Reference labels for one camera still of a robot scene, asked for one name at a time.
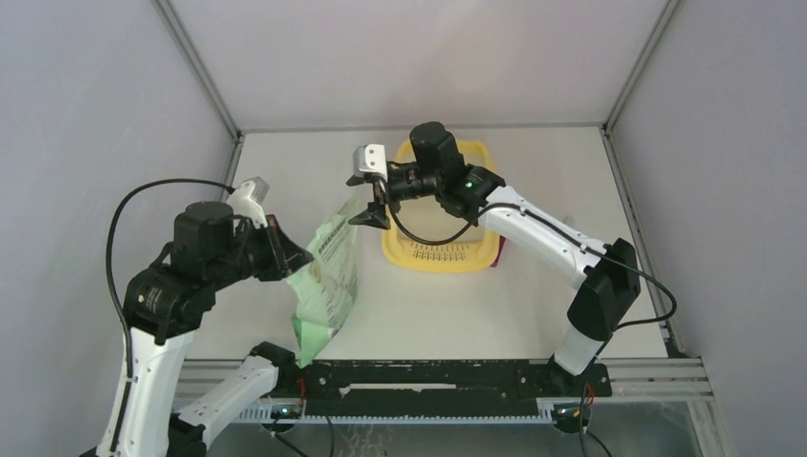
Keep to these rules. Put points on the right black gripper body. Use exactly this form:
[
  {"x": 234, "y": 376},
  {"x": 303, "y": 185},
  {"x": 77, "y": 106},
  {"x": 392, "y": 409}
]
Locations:
[{"x": 412, "y": 183}]

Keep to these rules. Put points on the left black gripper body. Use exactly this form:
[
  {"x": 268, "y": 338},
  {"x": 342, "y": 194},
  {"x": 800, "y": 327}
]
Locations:
[{"x": 244, "y": 260}]

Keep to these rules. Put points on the green cat litter bag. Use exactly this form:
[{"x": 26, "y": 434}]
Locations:
[{"x": 327, "y": 288}]

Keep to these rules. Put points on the pink plastic litter scoop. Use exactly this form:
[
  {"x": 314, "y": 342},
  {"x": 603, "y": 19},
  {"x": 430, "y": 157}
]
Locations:
[{"x": 500, "y": 255}]

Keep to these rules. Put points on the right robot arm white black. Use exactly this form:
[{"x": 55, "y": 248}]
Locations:
[{"x": 605, "y": 276}]

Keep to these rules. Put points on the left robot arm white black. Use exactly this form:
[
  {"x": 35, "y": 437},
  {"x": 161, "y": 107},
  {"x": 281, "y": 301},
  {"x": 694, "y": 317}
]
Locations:
[{"x": 162, "y": 316}]

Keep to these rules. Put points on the yellow plastic litter box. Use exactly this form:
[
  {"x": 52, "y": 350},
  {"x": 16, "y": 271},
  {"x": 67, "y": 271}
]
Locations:
[{"x": 433, "y": 211}]

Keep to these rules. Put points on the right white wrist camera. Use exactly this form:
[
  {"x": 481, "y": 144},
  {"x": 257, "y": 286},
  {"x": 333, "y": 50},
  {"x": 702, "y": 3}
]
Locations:
[{"x": 369, "y": 165}]

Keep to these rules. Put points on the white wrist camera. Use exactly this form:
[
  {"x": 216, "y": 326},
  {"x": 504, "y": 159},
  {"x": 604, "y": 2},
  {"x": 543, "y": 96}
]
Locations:
[
  {"x": 369, "y": 165},
  {"x": 247, "y": 201}
]

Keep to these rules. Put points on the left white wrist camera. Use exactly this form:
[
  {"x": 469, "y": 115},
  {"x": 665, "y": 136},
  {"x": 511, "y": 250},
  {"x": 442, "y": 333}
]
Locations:
[{"x": 247, "y": 201}]

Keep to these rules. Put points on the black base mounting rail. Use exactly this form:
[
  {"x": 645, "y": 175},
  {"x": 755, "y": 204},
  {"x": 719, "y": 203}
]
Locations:
[{"x": 437, "y": 386}]

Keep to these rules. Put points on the white slotted cable duct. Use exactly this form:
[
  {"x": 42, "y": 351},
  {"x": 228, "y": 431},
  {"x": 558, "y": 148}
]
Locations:
[{"x": 287, "y": 414}]

